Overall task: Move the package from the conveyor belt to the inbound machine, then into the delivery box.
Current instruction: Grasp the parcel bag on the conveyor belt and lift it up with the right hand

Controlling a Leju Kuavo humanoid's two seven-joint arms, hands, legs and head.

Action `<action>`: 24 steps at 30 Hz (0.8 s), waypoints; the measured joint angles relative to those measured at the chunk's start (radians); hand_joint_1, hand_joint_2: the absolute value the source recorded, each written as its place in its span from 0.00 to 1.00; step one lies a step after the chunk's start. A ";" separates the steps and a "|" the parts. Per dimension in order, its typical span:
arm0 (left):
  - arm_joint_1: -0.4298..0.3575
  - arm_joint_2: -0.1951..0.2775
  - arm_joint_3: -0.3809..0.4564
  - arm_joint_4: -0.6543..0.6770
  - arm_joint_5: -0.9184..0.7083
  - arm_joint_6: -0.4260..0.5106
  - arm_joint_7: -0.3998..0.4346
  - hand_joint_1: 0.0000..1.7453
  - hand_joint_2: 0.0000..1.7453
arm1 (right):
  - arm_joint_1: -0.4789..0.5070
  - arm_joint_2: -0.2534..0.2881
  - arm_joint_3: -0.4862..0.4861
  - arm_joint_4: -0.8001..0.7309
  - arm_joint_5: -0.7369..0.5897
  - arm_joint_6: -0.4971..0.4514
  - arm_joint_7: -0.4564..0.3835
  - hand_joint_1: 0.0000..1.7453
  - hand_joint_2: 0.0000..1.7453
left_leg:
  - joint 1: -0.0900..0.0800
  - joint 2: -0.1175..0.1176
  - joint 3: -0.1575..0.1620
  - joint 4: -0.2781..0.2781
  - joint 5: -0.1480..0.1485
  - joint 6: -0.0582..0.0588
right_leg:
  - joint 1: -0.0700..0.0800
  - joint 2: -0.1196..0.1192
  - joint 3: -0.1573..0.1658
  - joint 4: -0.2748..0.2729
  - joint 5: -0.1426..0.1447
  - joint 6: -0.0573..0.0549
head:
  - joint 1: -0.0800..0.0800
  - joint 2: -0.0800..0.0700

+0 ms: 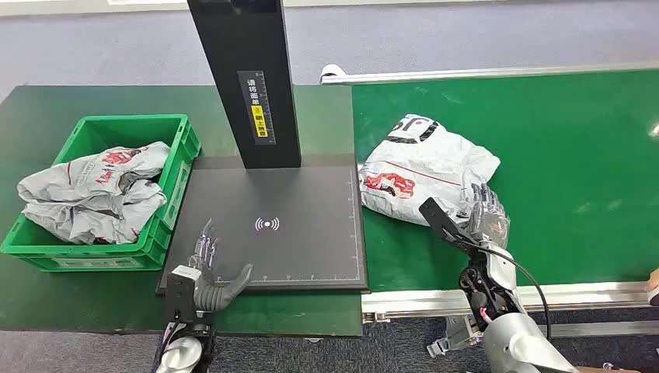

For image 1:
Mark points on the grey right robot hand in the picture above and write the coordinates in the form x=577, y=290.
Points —
x=489, y=219

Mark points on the white mailer package black print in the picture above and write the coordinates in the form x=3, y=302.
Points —
x=422, y=164

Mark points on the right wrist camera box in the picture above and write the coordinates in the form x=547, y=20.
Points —
x=443, y=221

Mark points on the long aluminium conveyor side rail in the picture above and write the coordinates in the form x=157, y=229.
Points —
x=463, y=74

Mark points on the person's hand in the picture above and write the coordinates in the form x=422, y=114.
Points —
x=653, y=282

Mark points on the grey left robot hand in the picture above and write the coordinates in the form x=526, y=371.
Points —
x=221, y=296

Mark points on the black yellow label sticker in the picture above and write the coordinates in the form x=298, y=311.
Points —
x=257, y=108

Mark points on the aluminium conveyor rail with bracket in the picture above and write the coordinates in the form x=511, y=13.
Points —
x=412, y=301

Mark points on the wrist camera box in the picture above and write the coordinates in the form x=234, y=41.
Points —
x=443, y=221
x=180, y=298

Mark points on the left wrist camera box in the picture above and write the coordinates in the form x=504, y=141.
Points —
x=180, y=298

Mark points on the crumpled grey mailer package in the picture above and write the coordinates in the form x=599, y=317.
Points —
x=87, y=201

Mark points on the metal conveyor leg bracket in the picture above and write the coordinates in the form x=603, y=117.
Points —
x=458, y=337

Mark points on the green conveyor belt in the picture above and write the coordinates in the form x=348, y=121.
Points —
x=566, y=154

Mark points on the green plastic crate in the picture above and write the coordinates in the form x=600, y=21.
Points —
x=170, y=201

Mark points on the black inbound scanner machine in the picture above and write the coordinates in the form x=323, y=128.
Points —
x=288, y=242

